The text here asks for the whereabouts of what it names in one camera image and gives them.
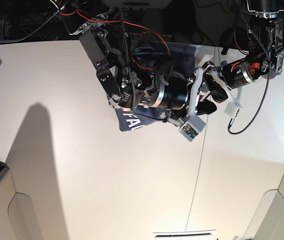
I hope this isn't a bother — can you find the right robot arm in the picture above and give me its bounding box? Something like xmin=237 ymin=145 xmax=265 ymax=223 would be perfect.
xmin=57 ymin=0 xmax=217 ymax=132

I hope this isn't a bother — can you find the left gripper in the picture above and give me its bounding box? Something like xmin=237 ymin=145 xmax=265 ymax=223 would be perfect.
xmin=202 ymin=58 xmax=262 ymax=103

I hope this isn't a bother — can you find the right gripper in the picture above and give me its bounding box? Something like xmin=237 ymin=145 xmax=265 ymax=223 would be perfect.
xmin=144 ymin=66 xmax=217 ymax=125

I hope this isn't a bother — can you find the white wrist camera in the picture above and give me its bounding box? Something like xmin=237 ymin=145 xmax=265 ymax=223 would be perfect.
xmin=179 ymin=115 xmax=206 ymax=142
xmin=224 ymin=101 xmax=243 ymax=118

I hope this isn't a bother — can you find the blue grey t-shirt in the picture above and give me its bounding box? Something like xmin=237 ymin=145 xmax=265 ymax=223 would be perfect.
xmin=109 ymin=42 xmax=197 ymax=132

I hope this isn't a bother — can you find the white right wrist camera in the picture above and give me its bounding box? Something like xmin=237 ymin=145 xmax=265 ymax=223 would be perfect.
xmin=179 ymin=115 xmax=206 ymax=142

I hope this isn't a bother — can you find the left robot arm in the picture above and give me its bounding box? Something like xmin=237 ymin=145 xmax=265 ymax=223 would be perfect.
xmin=203 ymin=0 xmax=284 ymax=103

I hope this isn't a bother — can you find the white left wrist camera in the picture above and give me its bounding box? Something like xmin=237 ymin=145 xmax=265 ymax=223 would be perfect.
xmin=224 ymin=101 xmax=243 ymax=118

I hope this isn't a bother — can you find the black braided camera cable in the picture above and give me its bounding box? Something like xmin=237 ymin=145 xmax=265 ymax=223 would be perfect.
xmin=227 ymin=0 xmax=273 ymax=136

